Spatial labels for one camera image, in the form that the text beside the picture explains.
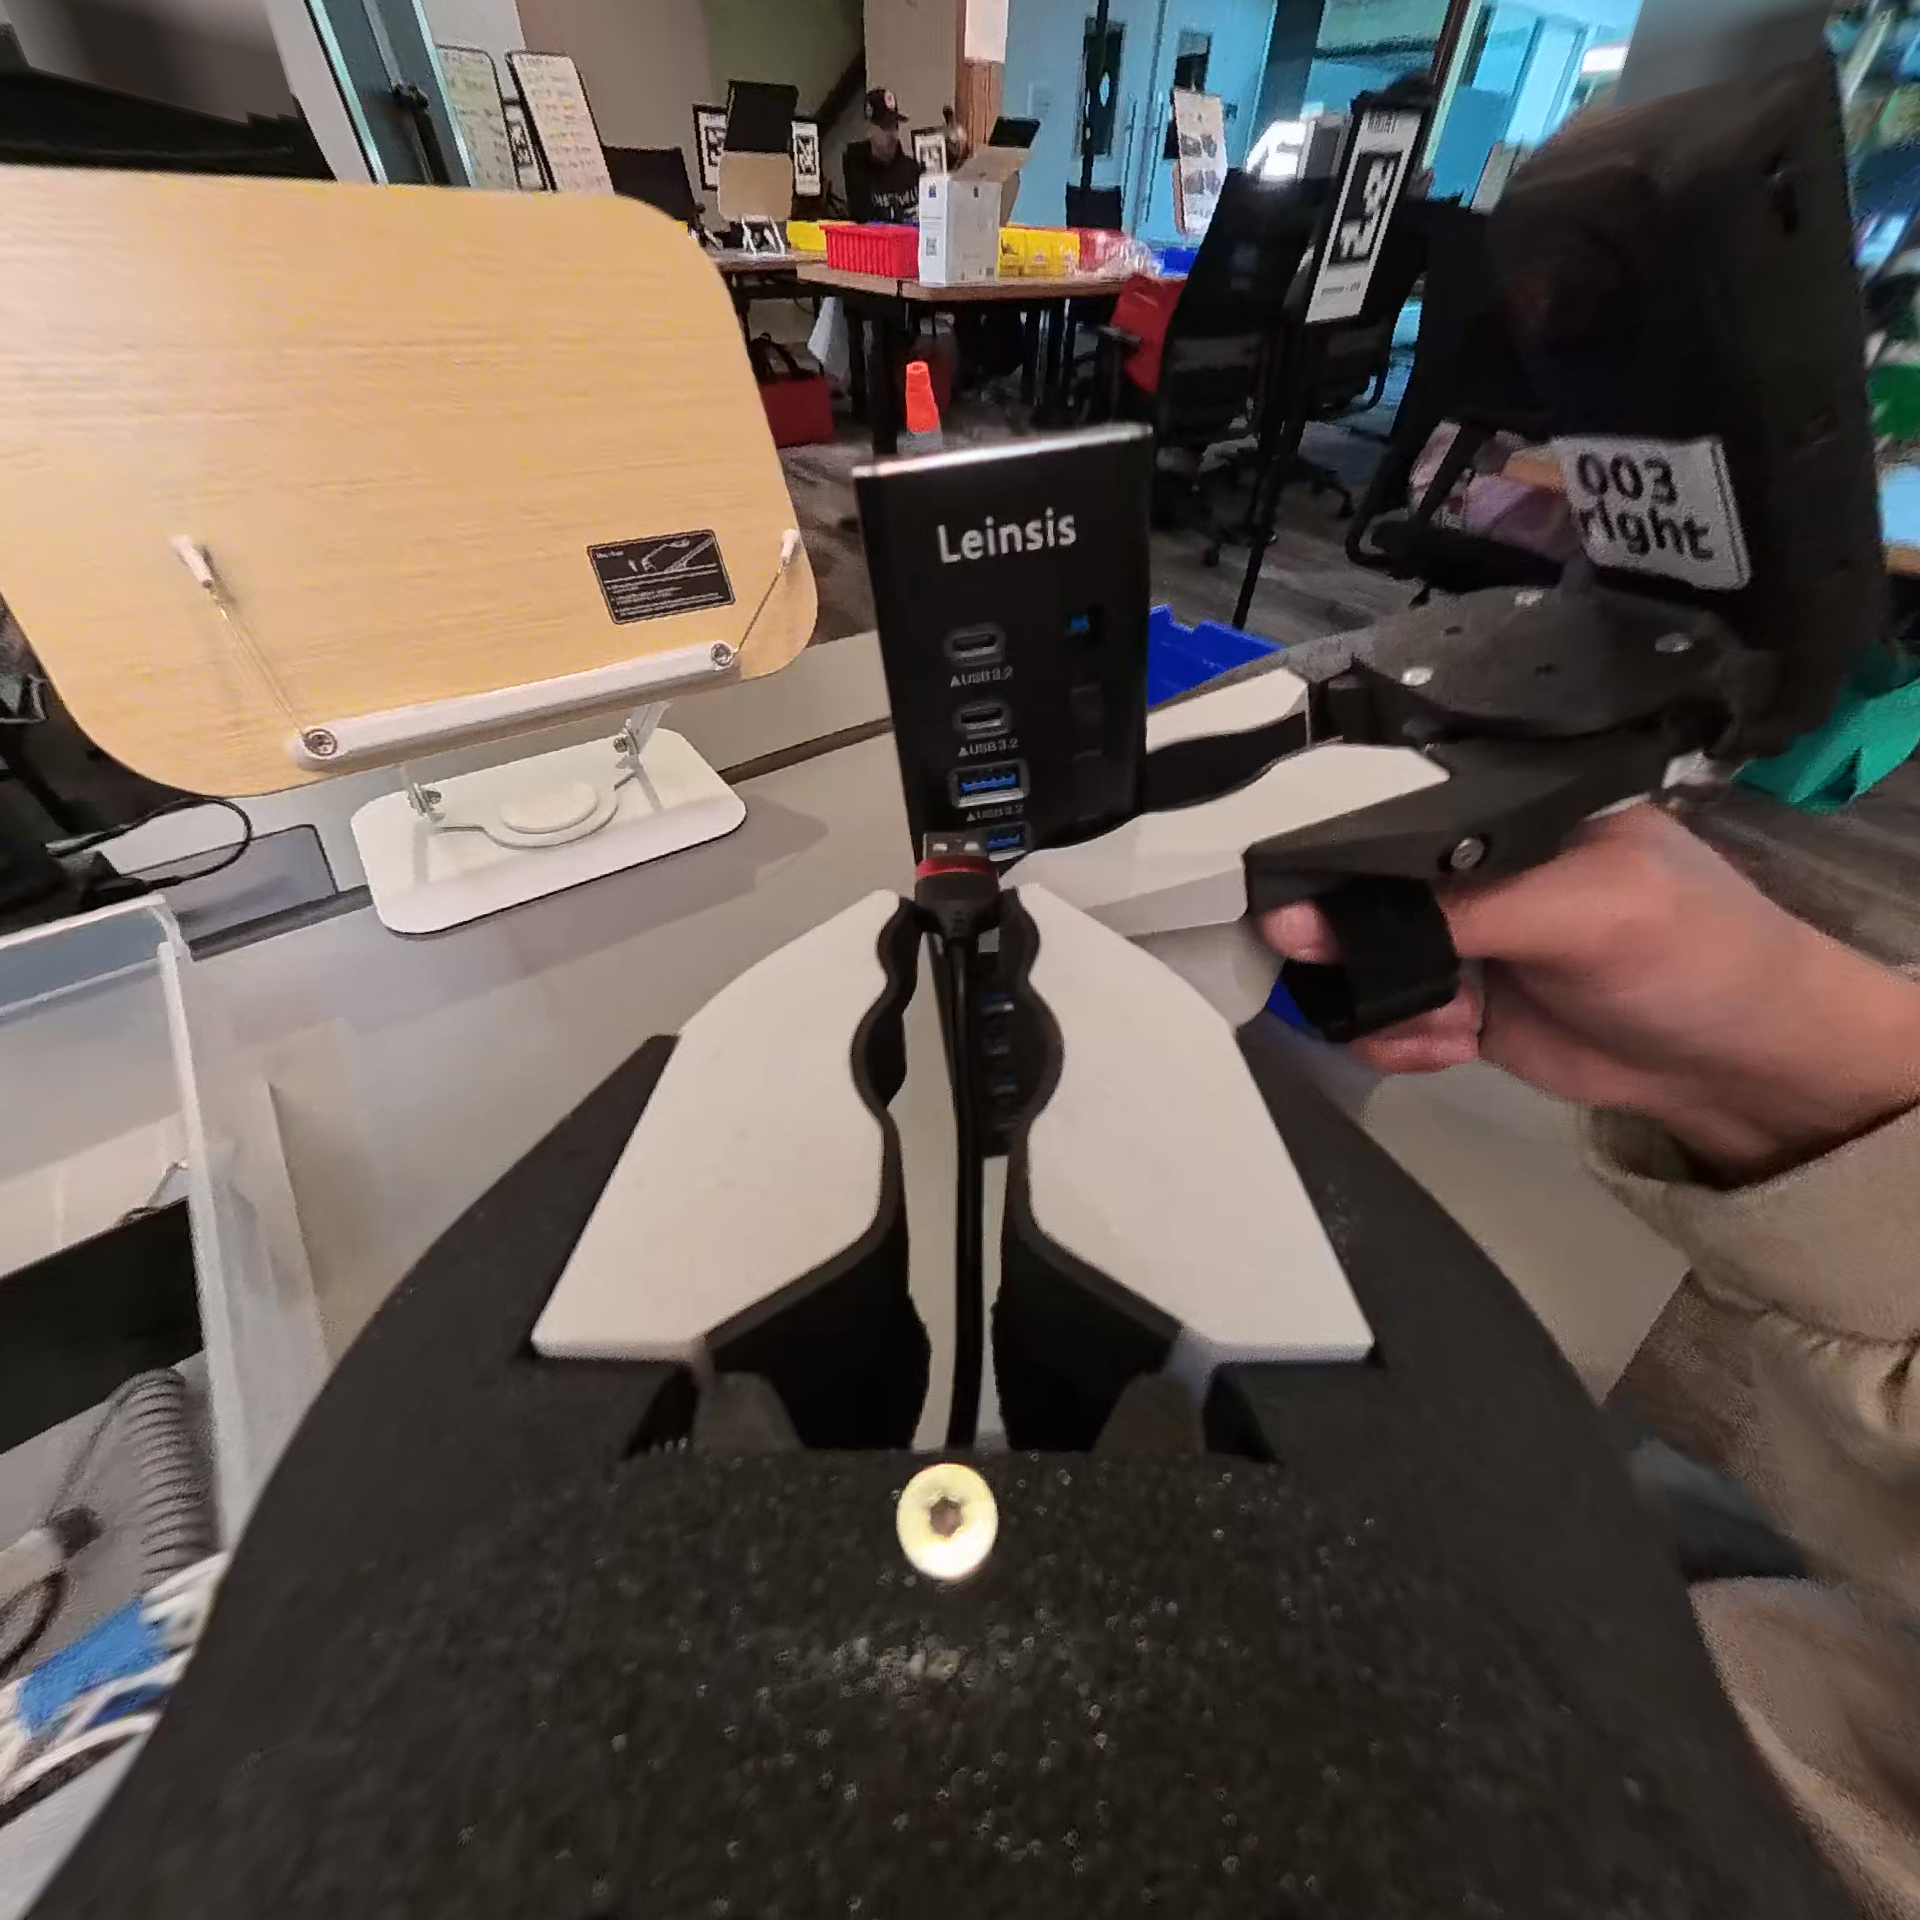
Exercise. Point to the person's right hand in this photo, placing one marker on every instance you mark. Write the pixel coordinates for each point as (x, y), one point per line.
(1651, 974)

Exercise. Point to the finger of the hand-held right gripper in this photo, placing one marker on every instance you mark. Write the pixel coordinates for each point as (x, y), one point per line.
(1186, 870)
(1245, 709)

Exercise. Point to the black office chair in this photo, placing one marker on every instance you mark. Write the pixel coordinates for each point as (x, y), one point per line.
(1245, 300)

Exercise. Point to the tag sign on stand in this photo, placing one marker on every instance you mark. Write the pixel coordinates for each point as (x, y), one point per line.
(1366, 212)

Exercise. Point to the blue plastic bin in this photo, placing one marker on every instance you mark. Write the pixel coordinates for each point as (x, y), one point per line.
(1202, 652)

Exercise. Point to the wooden book stand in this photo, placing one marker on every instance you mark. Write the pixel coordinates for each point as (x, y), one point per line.
(375, 452)

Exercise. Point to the red bag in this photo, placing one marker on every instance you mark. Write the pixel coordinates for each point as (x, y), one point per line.
(796, 407)

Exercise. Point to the clear plastic bin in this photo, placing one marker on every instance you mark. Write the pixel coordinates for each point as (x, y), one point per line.
(90, 974)

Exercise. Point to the black tall USB hub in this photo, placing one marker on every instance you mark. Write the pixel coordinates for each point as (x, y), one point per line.
(1020, 629)

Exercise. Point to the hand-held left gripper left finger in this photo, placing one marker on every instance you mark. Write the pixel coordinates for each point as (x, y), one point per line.
(750, 1185)

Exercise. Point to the person's right forearm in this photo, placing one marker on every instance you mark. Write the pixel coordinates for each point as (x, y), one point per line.
(1801, 1321)

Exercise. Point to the wooden work table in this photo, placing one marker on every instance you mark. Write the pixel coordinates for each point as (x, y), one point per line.
(975, 285)

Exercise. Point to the orange traffic cone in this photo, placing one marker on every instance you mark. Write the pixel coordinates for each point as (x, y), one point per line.
(919, 412)

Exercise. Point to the whiteboard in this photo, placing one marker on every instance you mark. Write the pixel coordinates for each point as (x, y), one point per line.
(482, 114)
(563, 119)

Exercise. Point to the red plastic basket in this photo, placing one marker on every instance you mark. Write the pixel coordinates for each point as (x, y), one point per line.
(869, 251)

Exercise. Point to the white cardboard box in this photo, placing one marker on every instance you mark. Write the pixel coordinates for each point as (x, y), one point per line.
(962, 226)

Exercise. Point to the blue tape band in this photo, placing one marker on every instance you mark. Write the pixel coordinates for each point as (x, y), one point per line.
(100, 1675)

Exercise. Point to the yellow parts bin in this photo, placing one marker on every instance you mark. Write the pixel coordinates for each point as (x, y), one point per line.
(1037, 253)

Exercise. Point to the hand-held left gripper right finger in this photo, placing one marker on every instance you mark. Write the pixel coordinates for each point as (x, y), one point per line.
(1186, 1202)

